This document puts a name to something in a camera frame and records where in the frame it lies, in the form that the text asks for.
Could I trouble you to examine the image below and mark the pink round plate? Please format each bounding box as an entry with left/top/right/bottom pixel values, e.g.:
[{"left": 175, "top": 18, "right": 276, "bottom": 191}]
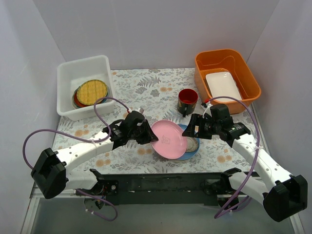
[{"left": 151, "top": 120, "right": 187, "bottom": 159}]

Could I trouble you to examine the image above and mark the yellow woven round plate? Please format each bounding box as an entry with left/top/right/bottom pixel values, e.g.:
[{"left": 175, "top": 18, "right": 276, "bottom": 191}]
[{"left": 75, "top": 79, "right": 109, "bottom": 107}]

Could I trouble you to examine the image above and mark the red gold rimmed plate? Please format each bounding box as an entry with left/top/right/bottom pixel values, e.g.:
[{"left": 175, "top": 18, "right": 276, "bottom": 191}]
[{"left": 73, "top": 93, "right": 85, "bottom": 108}]

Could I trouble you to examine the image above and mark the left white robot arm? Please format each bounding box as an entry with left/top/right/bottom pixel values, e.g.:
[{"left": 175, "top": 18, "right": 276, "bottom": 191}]
[{"left": 31, "top": 111, "right": 158, "bottom": 199}]

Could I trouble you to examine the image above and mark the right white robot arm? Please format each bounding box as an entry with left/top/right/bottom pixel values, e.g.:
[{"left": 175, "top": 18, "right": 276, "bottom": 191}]
[{"left": 182, "top": 104, "right": 308, "bottom": 222}]

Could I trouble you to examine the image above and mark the orange plastic bin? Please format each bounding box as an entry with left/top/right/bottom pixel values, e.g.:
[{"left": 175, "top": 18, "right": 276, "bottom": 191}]
[{"left": 194, "top": 49, "right": 261, "bottom": 114}]

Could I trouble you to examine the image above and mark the white translucent plastic bin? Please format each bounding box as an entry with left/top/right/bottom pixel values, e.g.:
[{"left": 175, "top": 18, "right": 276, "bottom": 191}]
[{"left": 57, "top": 55, "right": 116, "bottom": 121}]

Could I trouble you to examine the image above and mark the small cream patterned plate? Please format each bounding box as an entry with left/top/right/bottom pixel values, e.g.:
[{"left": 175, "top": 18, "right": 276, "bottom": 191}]
[{"left": 186, "top": 137, "right": 199, "bottom": 153}]

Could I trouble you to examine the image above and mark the blue round plate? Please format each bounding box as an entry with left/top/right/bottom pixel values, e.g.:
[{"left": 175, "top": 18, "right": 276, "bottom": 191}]
[{"left": 173, "top": 136, "right": 200, "bottom": 162}]

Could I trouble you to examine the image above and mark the red black cup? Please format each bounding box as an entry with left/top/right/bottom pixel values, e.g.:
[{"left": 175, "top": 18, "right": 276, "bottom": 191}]
[{"left": 177, "top": 89, "right": 198, "bottom": 117}]

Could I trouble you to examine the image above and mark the floral table mat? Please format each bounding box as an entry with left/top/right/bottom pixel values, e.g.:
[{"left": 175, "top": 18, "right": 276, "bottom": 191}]
[{"left": 53, "top": 68, "right": 250, "bottom": 174}]

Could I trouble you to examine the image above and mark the white rectangular plate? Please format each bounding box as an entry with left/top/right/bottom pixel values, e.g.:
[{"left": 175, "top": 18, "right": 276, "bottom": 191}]
[{"left": 205, "top": 72, "right": 242, "bottom": 100}]

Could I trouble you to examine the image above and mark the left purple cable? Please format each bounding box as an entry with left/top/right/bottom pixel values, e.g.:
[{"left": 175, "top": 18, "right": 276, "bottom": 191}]
[{"left": 23, "top": 97, "right": 143, "bottom": 221}]

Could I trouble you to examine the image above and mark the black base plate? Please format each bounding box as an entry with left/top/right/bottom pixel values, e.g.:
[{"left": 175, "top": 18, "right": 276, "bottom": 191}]
[{"left": 43, "top": 170, "right": 278, "bottom": 205}]

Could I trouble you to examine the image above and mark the aluminium rail frame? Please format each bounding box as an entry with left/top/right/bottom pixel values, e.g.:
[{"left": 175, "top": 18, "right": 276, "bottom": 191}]
[{"left": 20, "top": 176, "right": 305, "bottom": 234}]

